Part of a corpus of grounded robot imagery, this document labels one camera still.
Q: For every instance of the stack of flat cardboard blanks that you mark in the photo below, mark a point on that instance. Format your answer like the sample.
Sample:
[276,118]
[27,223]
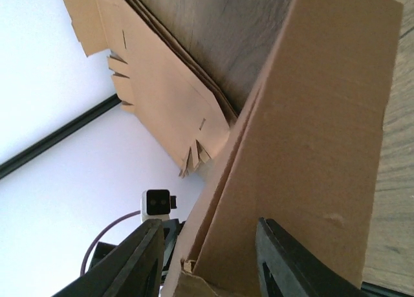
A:
[156,79]

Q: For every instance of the left black frame post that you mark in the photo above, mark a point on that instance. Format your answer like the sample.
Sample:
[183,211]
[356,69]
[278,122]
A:
[57,136]

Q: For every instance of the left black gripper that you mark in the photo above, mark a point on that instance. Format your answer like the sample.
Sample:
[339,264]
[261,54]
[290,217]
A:
[99,250]

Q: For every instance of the cardboard box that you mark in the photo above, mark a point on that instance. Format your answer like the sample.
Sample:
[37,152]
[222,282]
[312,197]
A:
[304,153]

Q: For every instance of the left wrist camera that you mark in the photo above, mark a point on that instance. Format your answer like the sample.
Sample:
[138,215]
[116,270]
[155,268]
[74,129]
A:
[157,204]

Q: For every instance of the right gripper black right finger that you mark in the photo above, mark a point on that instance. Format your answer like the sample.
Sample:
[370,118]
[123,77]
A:
[287,268]

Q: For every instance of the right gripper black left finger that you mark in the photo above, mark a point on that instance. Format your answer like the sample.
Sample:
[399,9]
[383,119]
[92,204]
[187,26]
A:
[133,268]

